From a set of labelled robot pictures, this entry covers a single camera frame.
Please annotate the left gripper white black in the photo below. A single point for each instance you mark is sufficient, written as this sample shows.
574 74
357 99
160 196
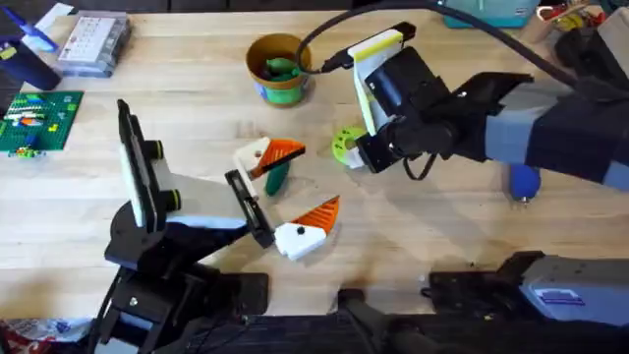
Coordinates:
206 199

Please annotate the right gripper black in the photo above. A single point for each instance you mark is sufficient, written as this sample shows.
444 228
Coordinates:
417 113

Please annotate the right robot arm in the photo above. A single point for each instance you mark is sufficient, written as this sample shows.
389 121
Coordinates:
580 133

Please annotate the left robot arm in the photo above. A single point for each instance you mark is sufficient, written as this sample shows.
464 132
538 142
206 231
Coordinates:
147 300

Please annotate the green toy vegetable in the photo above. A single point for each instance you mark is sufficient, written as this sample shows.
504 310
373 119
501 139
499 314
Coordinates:
276 181

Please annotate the blue electric screwdriver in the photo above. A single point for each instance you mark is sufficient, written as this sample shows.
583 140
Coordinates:
524 181

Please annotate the green disc with holes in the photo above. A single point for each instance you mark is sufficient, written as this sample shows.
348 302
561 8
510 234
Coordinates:
340 142

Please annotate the orange ribbed wedge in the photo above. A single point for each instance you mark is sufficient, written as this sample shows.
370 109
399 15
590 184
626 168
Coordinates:
322 215

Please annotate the right wrist flat plate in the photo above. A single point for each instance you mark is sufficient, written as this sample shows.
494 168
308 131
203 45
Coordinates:
366 83

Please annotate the wrist flat plate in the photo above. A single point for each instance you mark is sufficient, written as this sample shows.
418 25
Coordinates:
366 83
137 162

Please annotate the brown tub with toys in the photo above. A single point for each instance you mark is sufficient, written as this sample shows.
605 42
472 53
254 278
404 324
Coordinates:
279 83

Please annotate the left wrist flat plate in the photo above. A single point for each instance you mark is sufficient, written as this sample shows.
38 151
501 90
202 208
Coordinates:
137 162

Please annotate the teal box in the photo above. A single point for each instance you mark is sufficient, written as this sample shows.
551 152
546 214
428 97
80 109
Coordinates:
491 12

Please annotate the clear plastic parts box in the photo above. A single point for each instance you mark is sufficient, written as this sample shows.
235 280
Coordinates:
96 44

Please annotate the green board with blocks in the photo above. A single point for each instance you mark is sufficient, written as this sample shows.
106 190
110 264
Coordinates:
41 120

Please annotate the heap of tools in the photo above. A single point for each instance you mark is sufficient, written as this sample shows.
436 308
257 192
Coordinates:
570 17

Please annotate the colourful plastic bag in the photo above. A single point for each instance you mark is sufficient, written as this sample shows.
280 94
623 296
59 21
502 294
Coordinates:
44 332

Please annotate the dark blue cylindrical tool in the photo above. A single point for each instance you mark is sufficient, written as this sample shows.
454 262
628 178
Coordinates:
27 66

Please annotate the blue plastic tool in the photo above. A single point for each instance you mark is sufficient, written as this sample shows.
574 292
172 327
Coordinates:
34 34

